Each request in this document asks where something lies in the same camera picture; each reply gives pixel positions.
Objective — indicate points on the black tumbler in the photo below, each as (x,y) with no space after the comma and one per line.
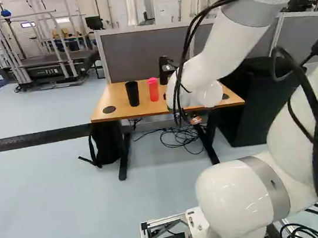
(132,94)

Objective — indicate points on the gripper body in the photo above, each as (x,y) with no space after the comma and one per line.
(165,72)

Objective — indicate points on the black backpack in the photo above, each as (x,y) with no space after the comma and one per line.
(107,144)

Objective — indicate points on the grey partition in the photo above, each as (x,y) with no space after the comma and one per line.
(135,54)
(298,34)

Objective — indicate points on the wooden table with black legs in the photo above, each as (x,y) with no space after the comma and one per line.
(146,110)

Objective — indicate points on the treadmill with white rails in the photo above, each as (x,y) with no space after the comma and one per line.
(48,68)

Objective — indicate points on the pink bottle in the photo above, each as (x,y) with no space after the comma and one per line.
(154,91)

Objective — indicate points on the black bin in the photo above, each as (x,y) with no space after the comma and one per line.
(250,112)

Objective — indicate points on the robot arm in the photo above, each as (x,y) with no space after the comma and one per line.
(225,41)

